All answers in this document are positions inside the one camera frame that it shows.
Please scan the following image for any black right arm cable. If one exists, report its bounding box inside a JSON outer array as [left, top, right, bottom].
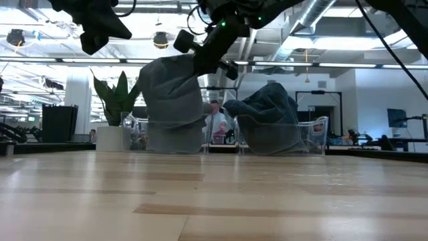
[[354, 0, 428, 101]]

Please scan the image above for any blue computer monitor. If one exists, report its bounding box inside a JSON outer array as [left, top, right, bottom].
[[387, 108, 408, 129]]

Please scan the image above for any black dome ceiling camera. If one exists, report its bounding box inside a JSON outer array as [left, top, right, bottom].
[[152, 31, 170, 50], [5, 28, 26, 47]]

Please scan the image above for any green snake plant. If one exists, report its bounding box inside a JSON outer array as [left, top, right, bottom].
[[89, 68, 141, 127]]

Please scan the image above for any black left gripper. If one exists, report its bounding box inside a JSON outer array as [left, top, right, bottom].
[[48, 0, 133, 56]]

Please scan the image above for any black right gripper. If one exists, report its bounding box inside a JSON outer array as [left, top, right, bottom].
[[173, 16, 251, 81]]

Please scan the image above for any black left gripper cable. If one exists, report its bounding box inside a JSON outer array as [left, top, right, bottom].
[[113, 0, 138, 18]]

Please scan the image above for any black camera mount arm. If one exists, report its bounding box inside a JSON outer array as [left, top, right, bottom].
[[397, 113, 428, 141]]

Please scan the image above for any silver smooth ventilation duct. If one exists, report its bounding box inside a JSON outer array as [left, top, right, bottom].
[[269, 0, 337, 63]]

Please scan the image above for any clear plastic bin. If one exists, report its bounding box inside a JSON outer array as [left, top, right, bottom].
[[233, 115, 330, 157], [120, 112, 210, 155]]

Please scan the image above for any long ceiling light strip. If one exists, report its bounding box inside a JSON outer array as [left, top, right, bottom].
[[0, 57, 428, 70]]

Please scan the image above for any black box cabinet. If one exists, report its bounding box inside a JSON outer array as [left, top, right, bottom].
[[41, 104, 80, 144]]

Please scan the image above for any white round planter pot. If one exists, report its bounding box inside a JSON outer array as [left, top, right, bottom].
[[96, 126, 131, 153]]

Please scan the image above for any yellow hanging cone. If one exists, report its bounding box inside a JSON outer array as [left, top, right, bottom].
[[304, 49, 311, 84]]

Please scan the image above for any dark background table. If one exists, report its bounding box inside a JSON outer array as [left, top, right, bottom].
[[0, 142, 97, 157], [326, 144, 428, 164]]

